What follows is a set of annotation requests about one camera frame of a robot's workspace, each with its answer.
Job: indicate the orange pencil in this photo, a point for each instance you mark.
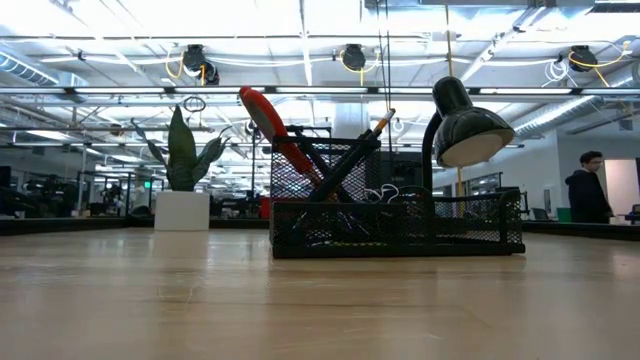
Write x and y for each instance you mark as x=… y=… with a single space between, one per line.
x=385 y=120

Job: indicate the black mesh desk organizer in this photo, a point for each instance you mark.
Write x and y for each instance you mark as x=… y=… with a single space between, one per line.
x=400 y=230

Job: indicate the red box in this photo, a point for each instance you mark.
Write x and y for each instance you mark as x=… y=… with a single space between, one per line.
x=265 y=207

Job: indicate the black monitor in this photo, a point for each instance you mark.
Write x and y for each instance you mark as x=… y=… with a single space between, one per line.
x=402 y=172

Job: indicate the green plant in white pot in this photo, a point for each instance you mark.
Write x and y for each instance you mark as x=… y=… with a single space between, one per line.
x=182 y=210

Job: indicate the black desk lamp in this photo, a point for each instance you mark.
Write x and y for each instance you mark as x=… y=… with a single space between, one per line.
x=465 y=125

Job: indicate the green panel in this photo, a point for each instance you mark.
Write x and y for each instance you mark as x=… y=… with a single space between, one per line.
x=564 y=215

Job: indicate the person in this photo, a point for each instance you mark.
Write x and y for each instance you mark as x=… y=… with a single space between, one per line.
x=585 y=195

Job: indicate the black aluminium table frame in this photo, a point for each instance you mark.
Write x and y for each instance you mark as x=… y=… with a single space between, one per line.
x=50 y=225

